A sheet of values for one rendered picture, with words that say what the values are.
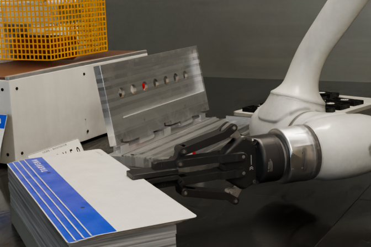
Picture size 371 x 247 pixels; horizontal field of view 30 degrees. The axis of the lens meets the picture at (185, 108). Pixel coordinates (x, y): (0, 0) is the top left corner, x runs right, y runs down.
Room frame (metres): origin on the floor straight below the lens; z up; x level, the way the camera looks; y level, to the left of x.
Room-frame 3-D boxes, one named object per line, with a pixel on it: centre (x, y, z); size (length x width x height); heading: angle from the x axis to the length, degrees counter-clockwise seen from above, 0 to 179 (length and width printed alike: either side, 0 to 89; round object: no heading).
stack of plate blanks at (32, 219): (0.93, 0.15, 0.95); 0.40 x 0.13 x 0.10; 23
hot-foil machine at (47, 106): (1.85, 0.36, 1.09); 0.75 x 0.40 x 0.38; 151
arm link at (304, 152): (1.06, -0.16, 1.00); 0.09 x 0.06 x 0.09; 23
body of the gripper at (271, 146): (1.03, -0.09, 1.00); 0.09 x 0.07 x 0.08; 113
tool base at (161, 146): (1.58, -0.02, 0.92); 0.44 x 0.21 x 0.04; 151
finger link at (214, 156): (1.01, -0.03, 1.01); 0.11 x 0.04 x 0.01; 113
